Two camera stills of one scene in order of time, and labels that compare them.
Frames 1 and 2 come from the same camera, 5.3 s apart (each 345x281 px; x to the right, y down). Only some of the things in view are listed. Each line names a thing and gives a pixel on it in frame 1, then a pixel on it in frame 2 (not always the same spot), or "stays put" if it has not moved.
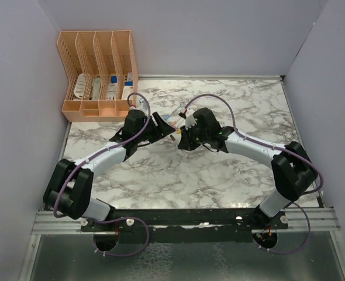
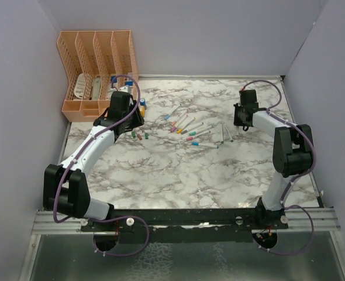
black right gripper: (185, 143) -> (236, 121)
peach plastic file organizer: (102, 70) stays put
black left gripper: (161, 130) -> (138, 120)
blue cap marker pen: (166, 117) stays put
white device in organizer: (96, 88) stays put
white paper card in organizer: (80, 86) stays put
